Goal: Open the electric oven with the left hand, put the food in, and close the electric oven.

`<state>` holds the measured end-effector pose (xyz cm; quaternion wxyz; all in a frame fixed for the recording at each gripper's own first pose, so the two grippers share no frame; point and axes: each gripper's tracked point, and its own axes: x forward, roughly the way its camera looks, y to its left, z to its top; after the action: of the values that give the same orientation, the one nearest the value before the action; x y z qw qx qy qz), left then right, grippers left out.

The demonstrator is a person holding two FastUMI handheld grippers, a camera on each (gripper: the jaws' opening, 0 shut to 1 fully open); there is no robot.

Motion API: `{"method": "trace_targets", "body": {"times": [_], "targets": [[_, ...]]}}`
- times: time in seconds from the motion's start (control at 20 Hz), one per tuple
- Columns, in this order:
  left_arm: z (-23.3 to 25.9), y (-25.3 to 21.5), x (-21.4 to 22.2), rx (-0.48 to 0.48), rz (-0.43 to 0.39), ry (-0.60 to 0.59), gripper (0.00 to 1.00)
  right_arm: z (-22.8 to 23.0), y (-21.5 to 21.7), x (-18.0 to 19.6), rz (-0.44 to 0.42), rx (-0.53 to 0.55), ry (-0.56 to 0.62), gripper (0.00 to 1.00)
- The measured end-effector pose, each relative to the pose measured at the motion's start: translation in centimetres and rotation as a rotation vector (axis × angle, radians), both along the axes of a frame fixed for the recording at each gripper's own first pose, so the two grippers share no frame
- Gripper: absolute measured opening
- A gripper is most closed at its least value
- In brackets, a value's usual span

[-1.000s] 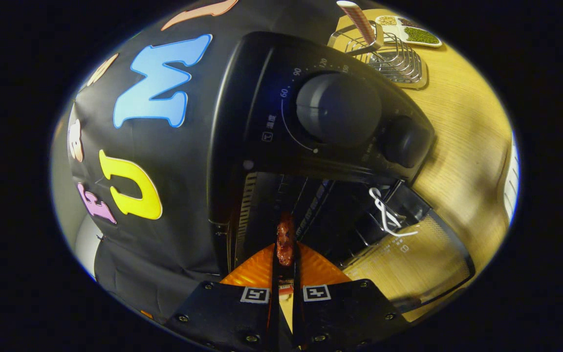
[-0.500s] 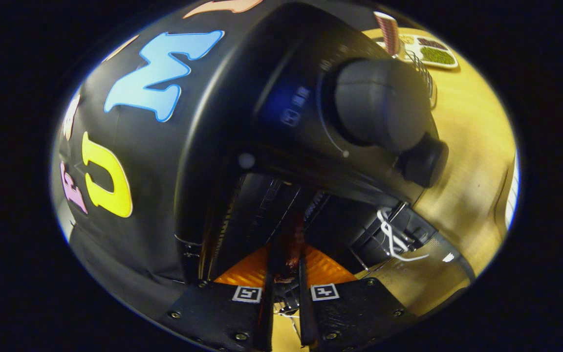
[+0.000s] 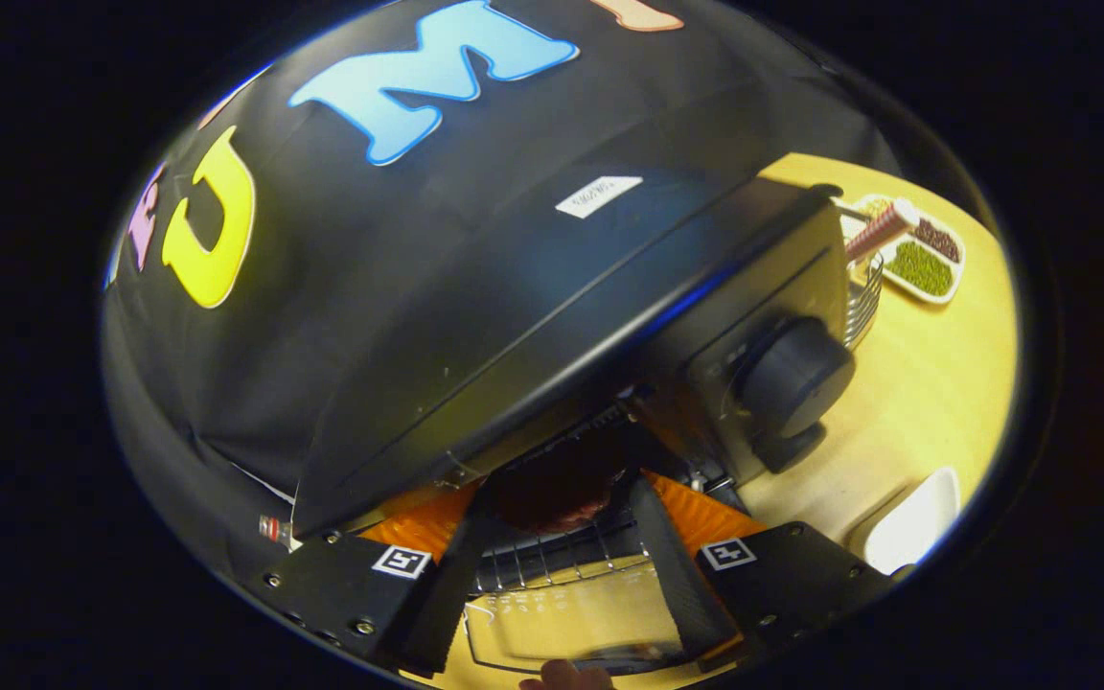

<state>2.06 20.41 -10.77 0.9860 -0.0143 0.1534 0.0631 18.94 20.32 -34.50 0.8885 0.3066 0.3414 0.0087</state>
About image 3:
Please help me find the black backdrop cloth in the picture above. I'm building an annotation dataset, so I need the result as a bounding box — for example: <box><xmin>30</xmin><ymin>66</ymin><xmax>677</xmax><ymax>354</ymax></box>
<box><xmin>102</xmin><ymin>0</ymin><xmax>908</xmax><ymax>538</ymax></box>

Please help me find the black electric oven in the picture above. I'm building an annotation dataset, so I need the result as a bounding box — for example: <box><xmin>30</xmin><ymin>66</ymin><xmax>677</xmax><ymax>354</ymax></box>
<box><xmin>291</xmin><ymin>177</ymin><xmax>857</xmax><ymax>677</ymax></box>

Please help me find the red raw meat piece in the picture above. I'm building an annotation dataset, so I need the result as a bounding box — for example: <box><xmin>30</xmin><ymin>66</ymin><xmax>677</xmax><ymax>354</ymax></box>
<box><xmin>487</xmin><ymin>450</ymin><xmax>626</xmax><ymax>535</ymax></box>

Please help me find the white divided plate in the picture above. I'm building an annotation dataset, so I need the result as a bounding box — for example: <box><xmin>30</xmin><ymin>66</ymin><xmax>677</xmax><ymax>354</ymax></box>
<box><xmin>844</xmin><ymin>195</ymin><xmax>967</xmax><ymax>306</ymax></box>

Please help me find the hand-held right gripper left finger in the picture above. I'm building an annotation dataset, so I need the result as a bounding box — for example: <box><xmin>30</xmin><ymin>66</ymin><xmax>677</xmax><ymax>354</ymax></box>
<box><xmin>247</xmin><ymin>479</ymin><xmax>493</xmax><ymax>677</ymax></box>

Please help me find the metal wire holder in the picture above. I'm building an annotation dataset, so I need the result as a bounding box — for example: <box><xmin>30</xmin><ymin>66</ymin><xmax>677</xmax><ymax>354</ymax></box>
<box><xmin>839</xmin><ymin>216</ymin><xmax>886</xmax><ymax>351</ymax></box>

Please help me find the white ribbed tray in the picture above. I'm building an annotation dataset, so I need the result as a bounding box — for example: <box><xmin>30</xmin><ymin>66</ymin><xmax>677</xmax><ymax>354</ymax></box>
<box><xmin>863</xmin><ymin>467</ymin><xmax>962</xmax><ymax>576</ymax></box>

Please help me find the oven wire rack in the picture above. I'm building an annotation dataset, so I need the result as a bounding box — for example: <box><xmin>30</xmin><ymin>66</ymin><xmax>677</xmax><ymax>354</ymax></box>
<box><xmin>471</xmin><ymin>407</ymin><xmax>658</xmax><ymax>595</ymax></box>

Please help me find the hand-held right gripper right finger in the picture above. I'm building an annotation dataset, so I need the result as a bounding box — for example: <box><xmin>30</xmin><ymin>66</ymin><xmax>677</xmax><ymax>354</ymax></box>
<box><xmin>629</xmin><ymin>470</ymin><xmax>898</xmax><ymax>672</ymax></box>

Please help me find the striped stick with white tip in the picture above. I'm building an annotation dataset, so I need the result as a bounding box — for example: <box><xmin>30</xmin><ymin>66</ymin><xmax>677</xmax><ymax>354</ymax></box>
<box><xmin>844</xmin><ymin>198</ymin><xmax>922</xmax><ymax>262</ymax></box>

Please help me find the red beans pile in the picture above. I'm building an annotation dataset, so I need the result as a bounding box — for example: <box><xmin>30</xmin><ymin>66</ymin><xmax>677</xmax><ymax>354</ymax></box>
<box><xmin>914</xmin><ymin>218</ymin><xmax>961</xmax><ymax>262</ymax></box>

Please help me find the green beans pile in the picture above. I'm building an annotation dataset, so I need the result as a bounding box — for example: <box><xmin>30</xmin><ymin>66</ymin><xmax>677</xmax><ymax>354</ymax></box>
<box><xmin>887</xmin><ymin>240</ymin><xmax>954</xmax><ymax>296</ymax></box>

